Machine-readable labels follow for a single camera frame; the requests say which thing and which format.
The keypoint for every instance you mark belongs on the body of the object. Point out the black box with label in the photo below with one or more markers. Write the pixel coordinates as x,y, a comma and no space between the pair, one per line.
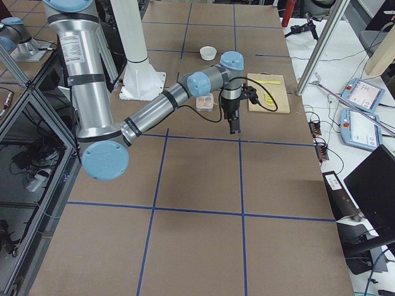
341,204

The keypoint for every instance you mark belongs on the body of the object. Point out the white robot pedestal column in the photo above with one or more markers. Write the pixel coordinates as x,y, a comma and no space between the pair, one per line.
141,81

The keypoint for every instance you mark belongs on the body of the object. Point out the red fire extinguisher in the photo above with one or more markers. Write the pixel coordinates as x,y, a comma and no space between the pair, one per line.
288,12

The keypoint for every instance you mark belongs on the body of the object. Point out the black laptop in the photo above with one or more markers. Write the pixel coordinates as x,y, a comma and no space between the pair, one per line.
371,185

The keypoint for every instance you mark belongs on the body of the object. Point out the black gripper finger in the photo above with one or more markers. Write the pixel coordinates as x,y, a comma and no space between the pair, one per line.
234,125

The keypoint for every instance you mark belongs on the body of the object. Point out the orange electronics board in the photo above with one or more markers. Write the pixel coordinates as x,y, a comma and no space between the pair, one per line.
315,128

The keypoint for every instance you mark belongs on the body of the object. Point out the yellow plastic knife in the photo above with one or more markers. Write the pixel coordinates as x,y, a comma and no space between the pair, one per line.
268,82

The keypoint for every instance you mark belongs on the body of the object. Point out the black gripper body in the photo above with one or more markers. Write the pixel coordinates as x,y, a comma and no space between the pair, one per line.
231,106

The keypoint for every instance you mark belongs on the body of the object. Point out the wooden cutting board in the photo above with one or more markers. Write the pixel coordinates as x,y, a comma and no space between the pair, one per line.
277,96

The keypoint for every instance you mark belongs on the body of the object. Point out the clear plastic egg box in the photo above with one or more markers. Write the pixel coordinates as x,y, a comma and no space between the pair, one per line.
205,103

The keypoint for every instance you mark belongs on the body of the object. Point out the aluminium frame post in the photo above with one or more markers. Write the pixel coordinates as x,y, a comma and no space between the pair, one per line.
330,26

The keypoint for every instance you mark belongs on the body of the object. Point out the upper teach pendant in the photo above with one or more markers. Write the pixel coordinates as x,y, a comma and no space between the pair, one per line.
363,94

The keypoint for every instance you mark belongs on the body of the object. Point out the lower teach pendant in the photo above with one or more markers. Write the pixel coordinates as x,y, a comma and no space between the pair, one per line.
358,131

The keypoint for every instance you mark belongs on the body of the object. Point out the white ceramic bowl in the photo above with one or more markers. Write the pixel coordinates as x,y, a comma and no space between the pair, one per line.
208,53

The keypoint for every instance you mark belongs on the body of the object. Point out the teach pendant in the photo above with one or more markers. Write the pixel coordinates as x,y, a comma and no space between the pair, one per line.
358,131
363,94

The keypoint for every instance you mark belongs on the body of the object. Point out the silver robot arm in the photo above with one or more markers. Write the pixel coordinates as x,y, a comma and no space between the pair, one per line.
19,43
104,143

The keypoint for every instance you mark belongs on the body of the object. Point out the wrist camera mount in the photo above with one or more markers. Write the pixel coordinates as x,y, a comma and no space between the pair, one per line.
250,93

